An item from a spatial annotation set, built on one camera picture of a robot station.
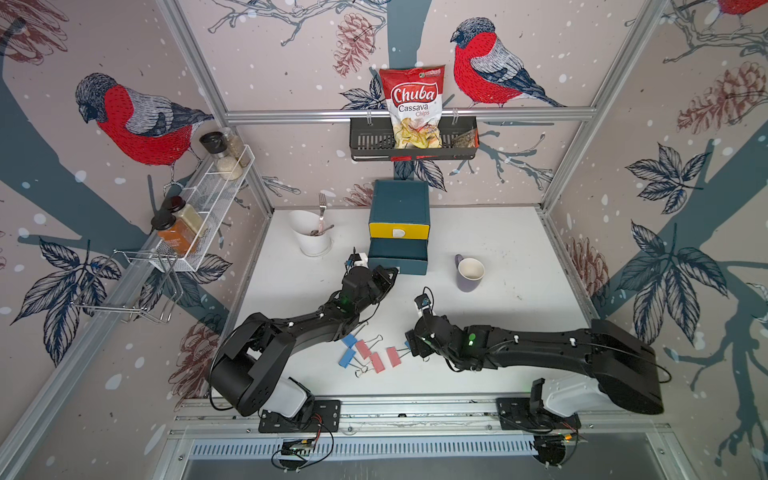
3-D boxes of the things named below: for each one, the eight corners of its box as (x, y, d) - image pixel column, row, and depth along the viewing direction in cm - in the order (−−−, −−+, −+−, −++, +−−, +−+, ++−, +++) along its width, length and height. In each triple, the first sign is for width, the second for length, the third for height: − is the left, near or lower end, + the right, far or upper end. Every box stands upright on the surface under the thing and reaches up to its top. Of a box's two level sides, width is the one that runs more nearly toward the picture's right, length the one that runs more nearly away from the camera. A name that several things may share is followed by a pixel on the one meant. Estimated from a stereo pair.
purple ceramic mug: (456, 293, 98) (461, 277, 90) (452, 269, 104) (457, 253, 97) (483, 293, 98) (490, 277, 90) (477, 269, 104) (484, 253, 97)
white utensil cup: (293, 257, 107) (283, 234, 97) (300, 232, 115) (291, 209, 105) (328, 257, 107) (322, 234, 97) (333, 232, 115) (327, 209, 105)
